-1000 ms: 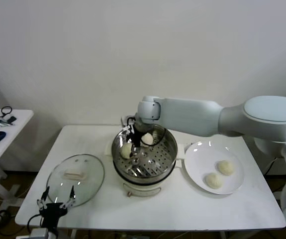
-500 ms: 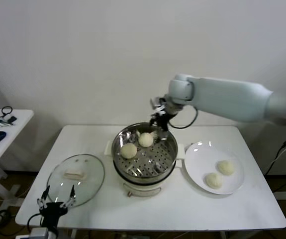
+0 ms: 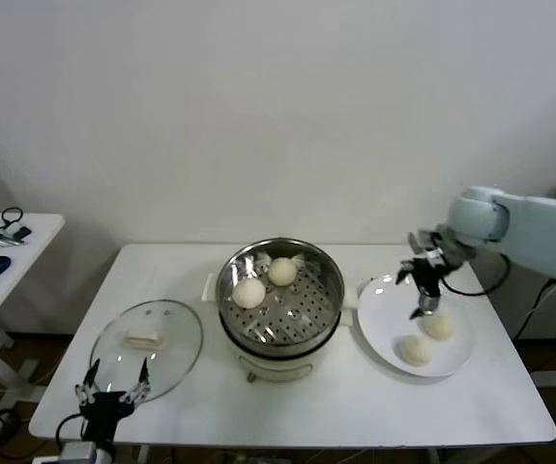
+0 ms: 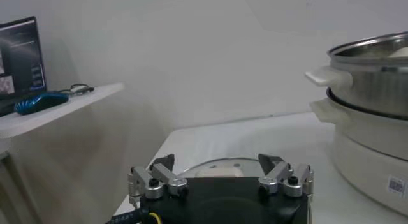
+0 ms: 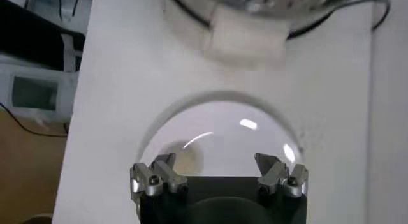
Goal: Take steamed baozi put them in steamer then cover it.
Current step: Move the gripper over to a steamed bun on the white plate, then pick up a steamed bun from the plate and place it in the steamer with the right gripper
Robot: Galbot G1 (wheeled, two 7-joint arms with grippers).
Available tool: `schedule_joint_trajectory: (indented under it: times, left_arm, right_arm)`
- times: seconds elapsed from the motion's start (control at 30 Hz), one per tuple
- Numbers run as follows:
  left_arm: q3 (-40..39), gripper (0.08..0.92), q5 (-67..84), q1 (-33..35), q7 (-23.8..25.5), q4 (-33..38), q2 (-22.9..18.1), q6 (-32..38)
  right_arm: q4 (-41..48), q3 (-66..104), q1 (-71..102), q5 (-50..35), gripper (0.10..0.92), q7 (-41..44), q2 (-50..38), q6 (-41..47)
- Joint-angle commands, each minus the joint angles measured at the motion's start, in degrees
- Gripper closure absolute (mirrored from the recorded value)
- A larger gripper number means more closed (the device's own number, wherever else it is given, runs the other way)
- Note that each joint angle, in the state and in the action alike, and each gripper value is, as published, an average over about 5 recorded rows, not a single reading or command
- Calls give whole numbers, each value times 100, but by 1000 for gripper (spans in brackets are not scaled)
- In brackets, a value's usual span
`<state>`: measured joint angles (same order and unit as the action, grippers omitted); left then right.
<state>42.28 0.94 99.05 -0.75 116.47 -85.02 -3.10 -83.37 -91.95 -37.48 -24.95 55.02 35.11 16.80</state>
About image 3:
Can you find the white side table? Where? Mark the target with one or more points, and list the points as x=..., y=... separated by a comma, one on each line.
x=40, y=227

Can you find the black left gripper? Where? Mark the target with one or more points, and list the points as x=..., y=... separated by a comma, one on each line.
x=106, y=406

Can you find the white round plate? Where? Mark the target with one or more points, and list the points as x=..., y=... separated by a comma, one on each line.
x=379, y=333

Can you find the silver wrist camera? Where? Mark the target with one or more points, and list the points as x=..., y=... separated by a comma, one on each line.
x=78, y=454
x=425, y=246

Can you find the stainless steel steamer basket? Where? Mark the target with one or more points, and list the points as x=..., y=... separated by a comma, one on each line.
x=326, y=280

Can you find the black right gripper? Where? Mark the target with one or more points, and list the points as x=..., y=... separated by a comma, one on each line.
x=430, y=278

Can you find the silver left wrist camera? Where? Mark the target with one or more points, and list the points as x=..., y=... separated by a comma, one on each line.
x=78, y=454

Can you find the white electric cooker base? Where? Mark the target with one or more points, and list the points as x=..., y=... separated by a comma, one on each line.
x=277, y=367

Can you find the white steamed baozi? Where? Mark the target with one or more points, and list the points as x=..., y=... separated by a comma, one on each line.
x=248, y=295
x=415, y=349
x=441, y=327
x=283, y=271

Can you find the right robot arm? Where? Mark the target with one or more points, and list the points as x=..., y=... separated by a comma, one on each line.
x=538, y=232

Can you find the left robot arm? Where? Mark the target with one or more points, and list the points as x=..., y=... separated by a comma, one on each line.
x=104, y=455

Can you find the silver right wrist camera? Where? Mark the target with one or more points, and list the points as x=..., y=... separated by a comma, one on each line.
x=425, y=246

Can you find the small black device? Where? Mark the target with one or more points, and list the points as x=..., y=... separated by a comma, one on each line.
x=23, y=232

